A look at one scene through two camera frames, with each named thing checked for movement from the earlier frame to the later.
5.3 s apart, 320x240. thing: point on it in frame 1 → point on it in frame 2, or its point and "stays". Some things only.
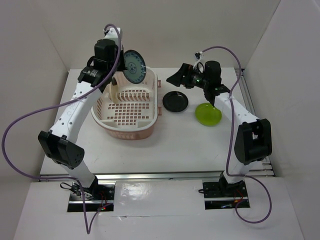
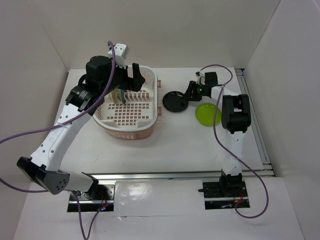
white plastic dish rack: [135, 116] stays
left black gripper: [122, 67] → [132, 83]
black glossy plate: [175, 101] stays
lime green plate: [208, 115] stays
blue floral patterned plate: [135, 66] → [122, 92]
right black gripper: [177, 79] → [193, 96]
